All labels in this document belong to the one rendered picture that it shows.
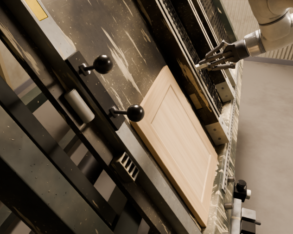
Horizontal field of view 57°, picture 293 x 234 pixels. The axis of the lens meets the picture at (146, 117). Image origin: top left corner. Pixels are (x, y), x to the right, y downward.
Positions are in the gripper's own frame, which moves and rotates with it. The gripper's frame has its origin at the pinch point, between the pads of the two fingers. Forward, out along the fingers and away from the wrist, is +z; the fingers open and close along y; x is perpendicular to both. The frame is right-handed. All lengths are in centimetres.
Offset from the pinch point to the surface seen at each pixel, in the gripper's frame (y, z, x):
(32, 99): 19, 116, -11
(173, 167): -11, 6, 49
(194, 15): 15.2, 1.7, -32.0
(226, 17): -14, 5, -123
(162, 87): 7.4, 6.5, 26.9
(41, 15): 45, 4, 61
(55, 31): 41, 4, 60
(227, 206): -43, 2, 39
